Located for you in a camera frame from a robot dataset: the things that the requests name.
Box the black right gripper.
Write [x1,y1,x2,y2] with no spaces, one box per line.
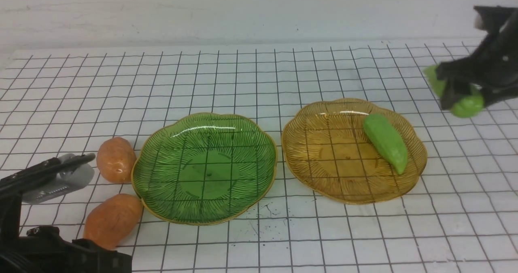
[435,6,518,111]

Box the brown potato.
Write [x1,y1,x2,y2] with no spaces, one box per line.
[96,137,137,184]
[83,194,144,250]

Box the amber glass plate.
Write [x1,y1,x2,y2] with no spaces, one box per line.
[281,98,428,205]

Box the green bitter gourd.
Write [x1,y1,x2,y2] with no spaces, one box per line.
[363,113,409,175]
[423,65,484,118]

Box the green glass plate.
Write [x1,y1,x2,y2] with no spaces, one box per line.
[132,113,278,225]

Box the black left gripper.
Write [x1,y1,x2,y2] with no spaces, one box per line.
[0,154,132,273]

